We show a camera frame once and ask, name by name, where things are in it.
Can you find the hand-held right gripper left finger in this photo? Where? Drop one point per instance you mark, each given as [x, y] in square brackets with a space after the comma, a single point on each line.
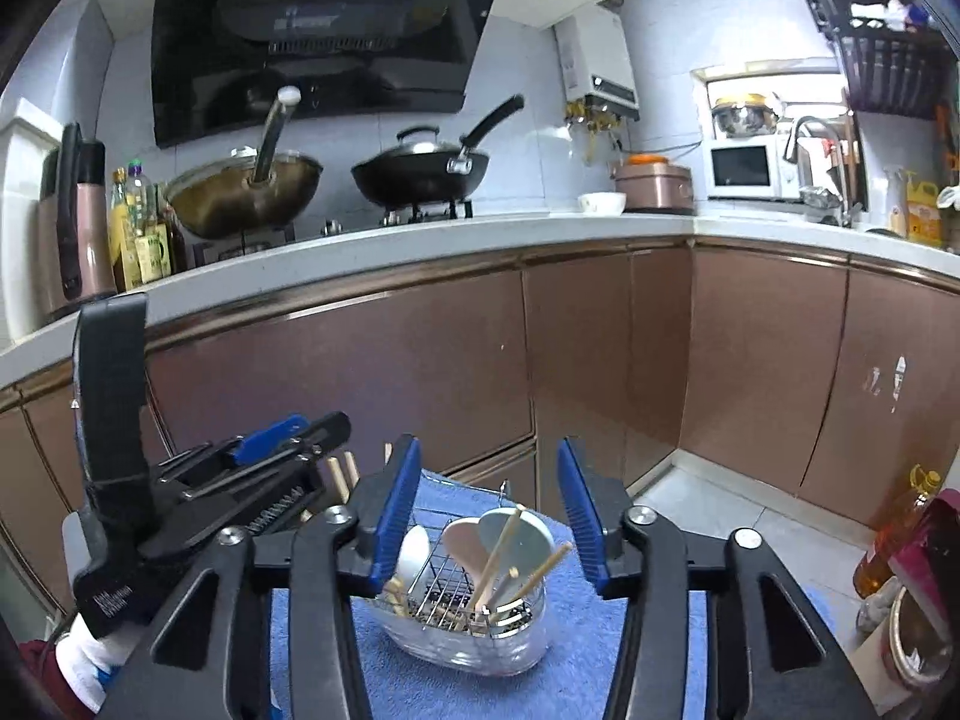
[390, 521]

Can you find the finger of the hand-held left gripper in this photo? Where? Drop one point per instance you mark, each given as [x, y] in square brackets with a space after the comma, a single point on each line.
[270, 439]
[277, 502]

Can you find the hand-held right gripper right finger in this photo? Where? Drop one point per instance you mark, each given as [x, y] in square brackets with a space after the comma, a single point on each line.
[583, 521]

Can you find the teal ceramic saucer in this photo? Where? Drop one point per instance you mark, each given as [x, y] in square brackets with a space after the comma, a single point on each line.
[529, 540]

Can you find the wooden chopstick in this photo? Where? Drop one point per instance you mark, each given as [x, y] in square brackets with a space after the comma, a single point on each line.
[546, 568]
[351, 469]
[495, 559]
[336, 478]

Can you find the person's left forearm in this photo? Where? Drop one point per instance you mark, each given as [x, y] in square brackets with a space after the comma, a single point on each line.
[82, 660]

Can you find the white ceramic spoon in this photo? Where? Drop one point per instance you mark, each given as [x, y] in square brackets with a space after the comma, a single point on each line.
[414, 555]

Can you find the beige spoon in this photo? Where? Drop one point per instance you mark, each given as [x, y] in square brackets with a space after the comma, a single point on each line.
[461, 547]

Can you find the blue towel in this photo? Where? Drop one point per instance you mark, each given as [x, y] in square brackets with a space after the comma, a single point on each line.
[570, 645]

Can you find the yellow cap oil bottle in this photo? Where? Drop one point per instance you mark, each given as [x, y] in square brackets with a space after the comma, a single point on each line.
[120, 240]

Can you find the pink kitchen appliance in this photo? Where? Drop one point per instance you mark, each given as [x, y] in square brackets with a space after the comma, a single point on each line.
[90, 240]

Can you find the clear oil bottle yellow label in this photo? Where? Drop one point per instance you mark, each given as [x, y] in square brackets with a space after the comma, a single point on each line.
[146, 240]

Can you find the dark sauce bottle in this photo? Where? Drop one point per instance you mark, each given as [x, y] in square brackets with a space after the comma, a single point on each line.
[176, 240]

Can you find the brown base cabinets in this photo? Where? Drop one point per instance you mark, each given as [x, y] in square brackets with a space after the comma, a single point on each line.
[450, 345]

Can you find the bronze wok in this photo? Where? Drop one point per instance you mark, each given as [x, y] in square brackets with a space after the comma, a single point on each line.
[240, 202]

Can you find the black gas stove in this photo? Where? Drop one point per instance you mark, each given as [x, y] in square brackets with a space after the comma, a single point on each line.
[420, 217]

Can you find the black wok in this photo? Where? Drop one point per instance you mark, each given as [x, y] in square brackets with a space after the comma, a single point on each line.
[412, 180]

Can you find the orange oil bottle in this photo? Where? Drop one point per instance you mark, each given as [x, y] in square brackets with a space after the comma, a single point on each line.
[881, 555]

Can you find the white bowl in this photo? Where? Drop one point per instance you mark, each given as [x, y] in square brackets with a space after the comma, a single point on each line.
[601, 202]

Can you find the black wok lid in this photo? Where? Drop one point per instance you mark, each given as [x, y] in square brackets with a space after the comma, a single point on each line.
[416, 139]

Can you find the brown rice cooker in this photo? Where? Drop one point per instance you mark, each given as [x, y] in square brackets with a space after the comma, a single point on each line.
[652, 187]

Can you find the magenta package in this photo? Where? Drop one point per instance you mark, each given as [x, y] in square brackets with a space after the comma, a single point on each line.
[930, 540]

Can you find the pink round container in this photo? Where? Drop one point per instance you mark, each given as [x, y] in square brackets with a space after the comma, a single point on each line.
[919, 641]

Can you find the white microwave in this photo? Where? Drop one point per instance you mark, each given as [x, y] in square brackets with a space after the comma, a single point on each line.
[742, 169]

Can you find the black range hood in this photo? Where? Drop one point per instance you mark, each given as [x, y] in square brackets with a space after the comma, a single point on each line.
[315, 37]

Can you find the steel pot yellow lid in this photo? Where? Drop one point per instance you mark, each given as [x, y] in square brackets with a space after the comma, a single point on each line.
[742, 116]

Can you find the white spray bottle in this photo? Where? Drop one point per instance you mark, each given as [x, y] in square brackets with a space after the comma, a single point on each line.
[895, 202]

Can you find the steel faucet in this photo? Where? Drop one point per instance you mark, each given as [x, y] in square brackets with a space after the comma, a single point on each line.
[814, 127]

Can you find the yellow detergent jug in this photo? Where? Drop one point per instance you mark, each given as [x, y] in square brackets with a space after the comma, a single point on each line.
[924, 214]

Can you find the white water heater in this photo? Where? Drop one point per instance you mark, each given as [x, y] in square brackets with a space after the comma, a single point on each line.
[596, 60]

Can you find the black dish rack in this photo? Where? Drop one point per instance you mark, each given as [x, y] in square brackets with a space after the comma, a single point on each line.
[892, 52]

